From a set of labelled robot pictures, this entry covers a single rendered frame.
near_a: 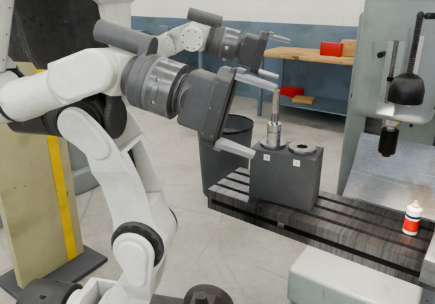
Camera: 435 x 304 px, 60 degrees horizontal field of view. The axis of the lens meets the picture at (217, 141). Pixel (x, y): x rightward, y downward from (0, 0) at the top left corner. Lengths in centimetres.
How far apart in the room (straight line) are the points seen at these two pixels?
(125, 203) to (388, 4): 80
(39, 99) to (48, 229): 186
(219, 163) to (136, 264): 207
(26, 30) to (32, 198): 157
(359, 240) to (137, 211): 64
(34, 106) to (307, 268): 86
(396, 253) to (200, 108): 80
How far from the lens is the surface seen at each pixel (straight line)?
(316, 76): 574
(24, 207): 236
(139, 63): 58
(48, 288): 139
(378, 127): 158
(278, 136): 128
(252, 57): 109
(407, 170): 156
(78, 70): 60
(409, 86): 90
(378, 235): 126
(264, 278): 248
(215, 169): 306
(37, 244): 250
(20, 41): 93
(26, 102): 71
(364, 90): 107
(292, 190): 129
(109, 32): 62
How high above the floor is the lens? 163
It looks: 21 degrees down
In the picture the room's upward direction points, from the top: straight up
